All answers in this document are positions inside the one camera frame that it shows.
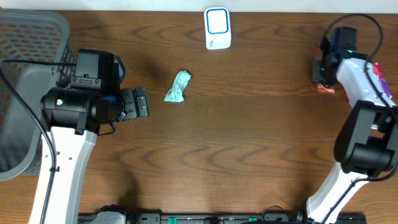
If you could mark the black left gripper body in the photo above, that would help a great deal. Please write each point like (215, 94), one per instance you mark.
(137, 102)

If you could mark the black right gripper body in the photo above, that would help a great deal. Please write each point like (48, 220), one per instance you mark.
(321, 74)

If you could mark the brown orange chocolate bar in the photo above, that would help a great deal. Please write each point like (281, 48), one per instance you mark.
(325, 89)

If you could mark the mint green wipes pack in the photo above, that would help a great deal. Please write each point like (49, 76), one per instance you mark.
(175, 93)

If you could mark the purple pantyliner pack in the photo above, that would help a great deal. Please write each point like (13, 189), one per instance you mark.
(381, 80)

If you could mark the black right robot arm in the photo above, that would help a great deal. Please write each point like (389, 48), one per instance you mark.
(365, 149)

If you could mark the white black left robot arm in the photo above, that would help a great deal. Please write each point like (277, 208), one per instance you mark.
(72, 120)

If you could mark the white barcode scanner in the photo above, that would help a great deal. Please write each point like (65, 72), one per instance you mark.
(217, 28)

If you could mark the grey plastic basket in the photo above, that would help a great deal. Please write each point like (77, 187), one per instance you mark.
(36, 56)

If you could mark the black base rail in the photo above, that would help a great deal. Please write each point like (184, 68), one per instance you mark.
(156, 218)

